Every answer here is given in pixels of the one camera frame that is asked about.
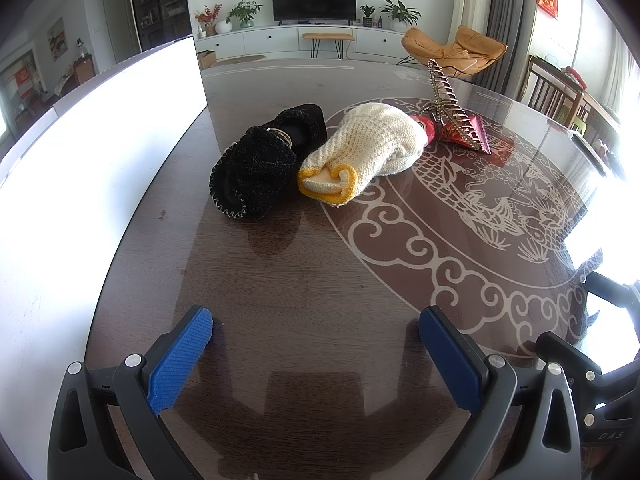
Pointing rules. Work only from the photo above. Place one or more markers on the wooden bench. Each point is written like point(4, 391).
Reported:
point(327, 37)

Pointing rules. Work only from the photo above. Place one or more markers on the framed wall painting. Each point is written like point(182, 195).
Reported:
point(57, 39)

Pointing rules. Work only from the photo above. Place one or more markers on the dark wooden patterned desktop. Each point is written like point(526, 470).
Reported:
point(300, 270)

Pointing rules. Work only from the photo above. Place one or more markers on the white door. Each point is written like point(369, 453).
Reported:
point(119, 25)

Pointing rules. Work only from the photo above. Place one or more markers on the black television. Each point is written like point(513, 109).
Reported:
point(315, 1)

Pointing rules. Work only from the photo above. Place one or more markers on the white television cabinet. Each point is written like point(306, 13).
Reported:
point(270, 40)

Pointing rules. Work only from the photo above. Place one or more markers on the dark wooden chair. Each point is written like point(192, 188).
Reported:
point(550, 85)

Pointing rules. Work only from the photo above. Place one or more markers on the orange lounge chair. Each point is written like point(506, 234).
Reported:
point(470, 47)

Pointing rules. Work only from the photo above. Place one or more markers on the green potted plant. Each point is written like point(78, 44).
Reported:
point(245, 12)

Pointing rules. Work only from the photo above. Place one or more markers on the large leafy potted plant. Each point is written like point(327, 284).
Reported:
point(399, 15)

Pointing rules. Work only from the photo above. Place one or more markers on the cardboard box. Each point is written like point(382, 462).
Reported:
point(206, 60)

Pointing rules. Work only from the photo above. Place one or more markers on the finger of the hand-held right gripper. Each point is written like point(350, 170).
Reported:
point(612, 290)
point(610, 400)

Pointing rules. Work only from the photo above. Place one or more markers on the white curtain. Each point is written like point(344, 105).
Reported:
point(470, 0)

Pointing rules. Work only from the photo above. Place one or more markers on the red packet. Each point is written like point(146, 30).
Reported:
point(497, 152)

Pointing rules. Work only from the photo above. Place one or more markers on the small potted plant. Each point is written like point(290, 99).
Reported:
point(367, 17)

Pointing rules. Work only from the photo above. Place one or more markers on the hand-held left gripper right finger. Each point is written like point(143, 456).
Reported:
point(450, 357)

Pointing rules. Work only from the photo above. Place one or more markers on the red flower plant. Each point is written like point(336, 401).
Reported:
point(207, 15)

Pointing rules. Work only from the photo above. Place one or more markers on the bronze hair claw clip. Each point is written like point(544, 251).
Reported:
point(452, 120)

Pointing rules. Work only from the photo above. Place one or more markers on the black knit glove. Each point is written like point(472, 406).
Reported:
point(260, 170)

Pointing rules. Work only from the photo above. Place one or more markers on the dark display cabinet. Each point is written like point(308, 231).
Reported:
point(160, 5)

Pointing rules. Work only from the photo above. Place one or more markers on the brown side cabinet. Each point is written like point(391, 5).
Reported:
point(84, 69)

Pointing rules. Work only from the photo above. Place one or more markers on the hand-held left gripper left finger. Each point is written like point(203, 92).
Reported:
point(180, 355)

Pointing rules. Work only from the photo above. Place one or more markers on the grey curtain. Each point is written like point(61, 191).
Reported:
point(510, 15)

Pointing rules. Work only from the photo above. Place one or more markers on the cream knit glove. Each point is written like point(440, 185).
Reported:
point(370, 145)

